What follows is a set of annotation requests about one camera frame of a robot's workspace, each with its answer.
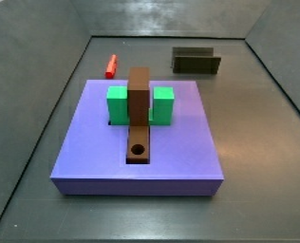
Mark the black angled fixture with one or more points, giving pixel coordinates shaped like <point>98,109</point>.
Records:
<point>194,60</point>

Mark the green U-shaped block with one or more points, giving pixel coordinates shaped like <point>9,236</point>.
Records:
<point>160,112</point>

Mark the red peg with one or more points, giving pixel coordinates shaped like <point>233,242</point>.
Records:
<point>112,67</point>

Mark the purple base block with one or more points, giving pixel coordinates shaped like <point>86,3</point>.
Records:
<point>184,167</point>

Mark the brown T-shaped block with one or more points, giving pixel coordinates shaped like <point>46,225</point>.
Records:
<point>138,105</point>

